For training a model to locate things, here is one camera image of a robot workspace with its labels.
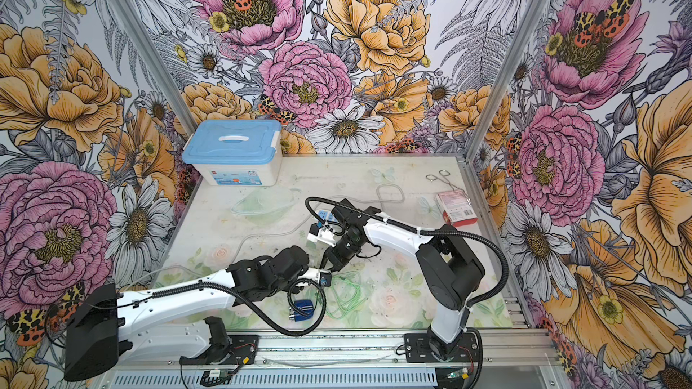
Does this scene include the metal surgical scissors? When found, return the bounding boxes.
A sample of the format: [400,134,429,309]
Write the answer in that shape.
[425,169,461,191]

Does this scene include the blue lid storage box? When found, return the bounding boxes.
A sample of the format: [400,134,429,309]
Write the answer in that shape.
[182,119,282,187]

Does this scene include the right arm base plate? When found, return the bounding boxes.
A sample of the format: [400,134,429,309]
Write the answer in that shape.
[404,331,480,364]

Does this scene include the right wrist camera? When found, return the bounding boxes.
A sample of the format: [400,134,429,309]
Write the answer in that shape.
[307,223,337,246]

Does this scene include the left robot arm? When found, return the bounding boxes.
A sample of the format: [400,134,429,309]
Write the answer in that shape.
[64,246,332,382]

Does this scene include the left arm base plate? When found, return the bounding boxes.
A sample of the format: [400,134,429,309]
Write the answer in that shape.
[179,335,260,367]

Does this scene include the aluminium front rail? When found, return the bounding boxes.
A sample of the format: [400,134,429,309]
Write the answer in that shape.
[88,329,570,388]

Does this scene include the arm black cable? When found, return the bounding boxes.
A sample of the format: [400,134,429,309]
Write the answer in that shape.
[303,196,510,309]
[148,276,328,338]

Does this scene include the green charging cable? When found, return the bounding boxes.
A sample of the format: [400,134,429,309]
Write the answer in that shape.
[318,271,366,320]

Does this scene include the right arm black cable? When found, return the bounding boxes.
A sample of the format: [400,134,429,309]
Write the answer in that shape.
[303,196,510,309]

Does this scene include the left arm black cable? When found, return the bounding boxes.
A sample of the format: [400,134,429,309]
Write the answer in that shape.
[148,276,328,338]

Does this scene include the red white medicine box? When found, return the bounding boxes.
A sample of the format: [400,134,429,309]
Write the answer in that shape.
[435,190,478,228]

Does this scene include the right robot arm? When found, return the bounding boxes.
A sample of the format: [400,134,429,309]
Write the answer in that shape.
[310,199,486,361]

